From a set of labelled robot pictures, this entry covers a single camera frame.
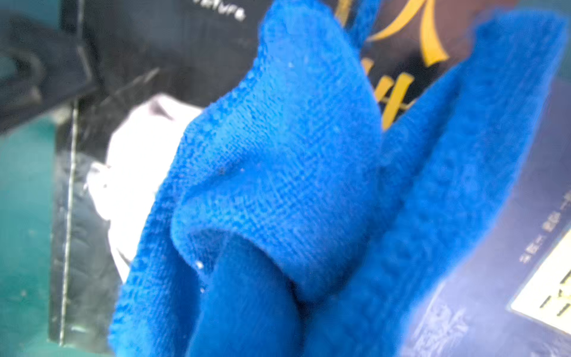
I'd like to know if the blue microfibre cloth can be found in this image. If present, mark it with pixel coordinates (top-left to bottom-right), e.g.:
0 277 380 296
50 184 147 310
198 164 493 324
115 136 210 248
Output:
109 1 567 356

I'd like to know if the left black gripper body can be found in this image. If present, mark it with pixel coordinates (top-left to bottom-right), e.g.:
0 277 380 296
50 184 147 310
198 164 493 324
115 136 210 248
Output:
1 10 96 134

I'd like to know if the purple book yellow label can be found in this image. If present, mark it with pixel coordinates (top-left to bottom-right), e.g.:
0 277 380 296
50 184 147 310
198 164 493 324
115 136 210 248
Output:
401 80 570 356

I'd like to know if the black portrait cover book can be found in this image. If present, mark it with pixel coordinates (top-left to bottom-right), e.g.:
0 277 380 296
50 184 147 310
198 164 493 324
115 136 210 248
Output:
48 1 514 353

